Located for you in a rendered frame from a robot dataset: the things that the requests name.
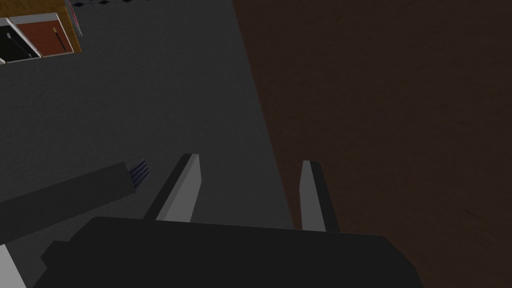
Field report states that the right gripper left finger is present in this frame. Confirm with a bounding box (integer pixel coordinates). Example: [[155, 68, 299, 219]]
[[143, 153, 203, 223]]

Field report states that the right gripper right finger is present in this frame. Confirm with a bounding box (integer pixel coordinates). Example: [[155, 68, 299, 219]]
[[299, 159, 341, 233]]

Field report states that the dark grey long bar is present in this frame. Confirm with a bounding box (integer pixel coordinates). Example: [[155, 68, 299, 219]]
[[0, 159, 151, 246]]

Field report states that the wooden cabinet with red-brown door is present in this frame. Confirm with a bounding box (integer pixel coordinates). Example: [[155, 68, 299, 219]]
[[0, 0, 84, 65]]

